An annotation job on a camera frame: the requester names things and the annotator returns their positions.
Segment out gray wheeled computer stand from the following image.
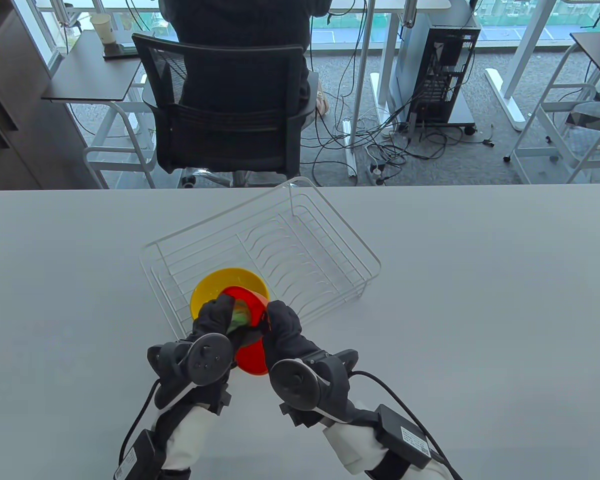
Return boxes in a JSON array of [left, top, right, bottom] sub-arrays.
[[402, 92, 479, 135]]

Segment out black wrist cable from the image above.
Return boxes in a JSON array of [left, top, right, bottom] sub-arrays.
[[117, 377, 161, 466], [352, 370, 463, 480]]

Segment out black tracking controller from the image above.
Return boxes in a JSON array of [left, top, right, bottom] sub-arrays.
[[270, 349, 360, 426], [147, 332, 233, 408]]

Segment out black mesh office chair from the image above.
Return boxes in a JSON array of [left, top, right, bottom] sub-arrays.
[[131, 32, 320, 187]]

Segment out dark top side table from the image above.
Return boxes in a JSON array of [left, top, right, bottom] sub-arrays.
[[41, 31, 157, 190]]

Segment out red plastic bowl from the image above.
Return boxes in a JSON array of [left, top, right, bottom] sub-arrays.
[[221, 286, 272, 377]]

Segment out dark flat pad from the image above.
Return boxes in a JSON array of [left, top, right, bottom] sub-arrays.
[[102, 44, 136, 61]]

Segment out black battery pack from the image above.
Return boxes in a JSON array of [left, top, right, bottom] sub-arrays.
[[114, 429, 166, 480], [375, 405, 432, 470]]

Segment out dark wooden cabinet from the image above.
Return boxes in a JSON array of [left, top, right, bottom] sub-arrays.
[[0, 10, 103, 191]]

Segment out person's right hand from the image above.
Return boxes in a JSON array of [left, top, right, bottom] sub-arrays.
[[261, 299, 353, 416]]

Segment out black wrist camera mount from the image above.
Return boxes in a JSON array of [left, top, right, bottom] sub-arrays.
[[280, 402, 323, 428], [207, 387, 232, 416]]

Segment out yellow plastic bowl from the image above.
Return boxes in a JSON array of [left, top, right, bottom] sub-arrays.
[[190, 267, 270, 321]]

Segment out tangle of black cables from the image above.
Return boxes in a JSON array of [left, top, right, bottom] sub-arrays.
[[312, 100, 496, 187]]

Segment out black computer tower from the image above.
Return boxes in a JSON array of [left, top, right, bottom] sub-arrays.
[[389, 0, 481, 126]]

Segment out white standing desk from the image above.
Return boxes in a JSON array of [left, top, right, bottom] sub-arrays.
[[485, 0, 561, 132], [325, 0, 453, 178]]

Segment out person's left hand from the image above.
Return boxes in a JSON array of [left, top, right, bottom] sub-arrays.
[[152, 294, 262, 416]]

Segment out white wire dish rack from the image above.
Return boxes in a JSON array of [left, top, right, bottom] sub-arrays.
[[139, 176, 382, 341]]

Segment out person's left forearm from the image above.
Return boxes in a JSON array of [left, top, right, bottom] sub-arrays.
[[112, 400, 218, 480]]

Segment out green hand towel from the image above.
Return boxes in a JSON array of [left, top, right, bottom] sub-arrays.
[[230, 297, 253, 333]]

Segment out white metal cart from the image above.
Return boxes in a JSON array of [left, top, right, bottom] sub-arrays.
[[504, 82, 600, 185]]

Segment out white paper cup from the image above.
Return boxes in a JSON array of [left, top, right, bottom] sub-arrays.
[[90, 13, 115, 47]]

